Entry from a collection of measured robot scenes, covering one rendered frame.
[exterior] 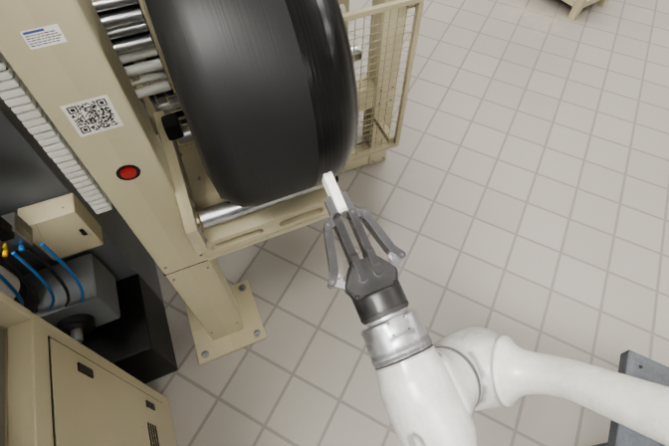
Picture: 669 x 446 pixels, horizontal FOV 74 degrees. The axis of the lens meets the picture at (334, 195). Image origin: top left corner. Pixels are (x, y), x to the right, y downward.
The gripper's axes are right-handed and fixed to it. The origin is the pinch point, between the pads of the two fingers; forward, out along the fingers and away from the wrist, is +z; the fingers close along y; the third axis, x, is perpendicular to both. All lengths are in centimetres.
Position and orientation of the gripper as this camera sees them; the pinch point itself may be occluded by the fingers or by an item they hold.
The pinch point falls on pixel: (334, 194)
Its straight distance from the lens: 70.7
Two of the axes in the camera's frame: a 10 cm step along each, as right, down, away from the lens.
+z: -3.8, -8.8, 3.0
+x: -1.0, 3.6, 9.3
